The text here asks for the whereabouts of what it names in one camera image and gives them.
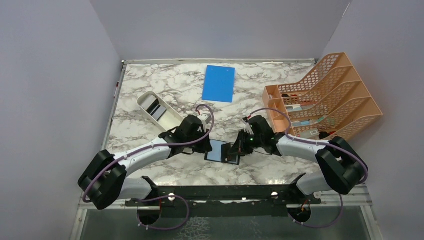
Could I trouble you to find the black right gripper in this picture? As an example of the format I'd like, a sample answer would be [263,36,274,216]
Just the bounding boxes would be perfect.
[228,129,264,155]

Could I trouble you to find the black VIP card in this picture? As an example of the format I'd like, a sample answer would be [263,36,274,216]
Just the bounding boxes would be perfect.
[221,142,239,165]

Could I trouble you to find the black leather card holder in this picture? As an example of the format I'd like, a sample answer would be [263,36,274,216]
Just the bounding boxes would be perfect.
[204,139,240,165]

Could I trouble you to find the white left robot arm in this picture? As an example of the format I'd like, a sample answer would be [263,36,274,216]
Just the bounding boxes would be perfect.
[77,113,214,210]

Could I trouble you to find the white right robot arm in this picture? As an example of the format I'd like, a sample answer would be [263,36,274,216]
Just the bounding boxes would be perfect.
[226,115,368,204]

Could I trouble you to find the dark card in tray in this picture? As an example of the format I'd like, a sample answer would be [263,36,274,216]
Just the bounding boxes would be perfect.
[150,105,167,121]

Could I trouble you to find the white oblong plastic tray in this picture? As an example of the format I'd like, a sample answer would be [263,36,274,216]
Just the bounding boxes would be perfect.
[136,91,184,132]

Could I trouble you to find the blue flat board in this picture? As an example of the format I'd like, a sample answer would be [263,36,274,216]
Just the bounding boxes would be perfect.
[201,65,236,103]

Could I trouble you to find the peach plastic file organizer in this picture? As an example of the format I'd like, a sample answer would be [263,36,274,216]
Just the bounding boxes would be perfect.
[262,52,383,140]

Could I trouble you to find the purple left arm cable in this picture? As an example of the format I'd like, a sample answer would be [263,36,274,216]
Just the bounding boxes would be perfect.
[81,104,216,232]

